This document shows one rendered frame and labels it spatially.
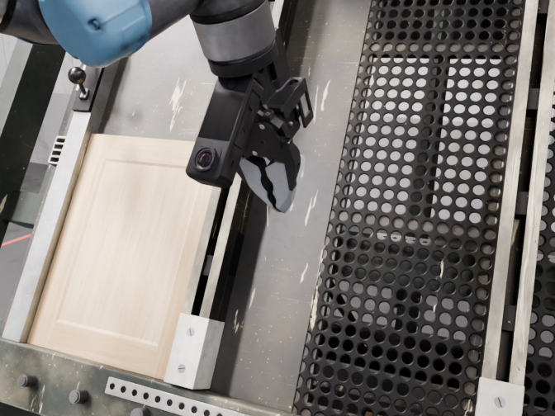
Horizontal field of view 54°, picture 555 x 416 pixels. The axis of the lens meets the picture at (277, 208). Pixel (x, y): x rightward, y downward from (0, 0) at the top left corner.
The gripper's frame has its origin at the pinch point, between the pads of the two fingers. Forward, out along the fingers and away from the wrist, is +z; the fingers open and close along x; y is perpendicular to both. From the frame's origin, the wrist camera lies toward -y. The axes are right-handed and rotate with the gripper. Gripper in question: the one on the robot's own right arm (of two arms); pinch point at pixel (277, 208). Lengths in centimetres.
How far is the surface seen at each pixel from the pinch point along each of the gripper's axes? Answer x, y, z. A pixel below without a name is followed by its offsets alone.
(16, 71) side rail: 96, 36, 6
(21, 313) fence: 68, -10, 36
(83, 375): 47, -15, 41
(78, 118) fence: 73, 30, 13
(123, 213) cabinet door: 54, 15, 27
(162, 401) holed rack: 28, -13, 42
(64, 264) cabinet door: 64, 2, 32
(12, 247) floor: 335, 97, 199
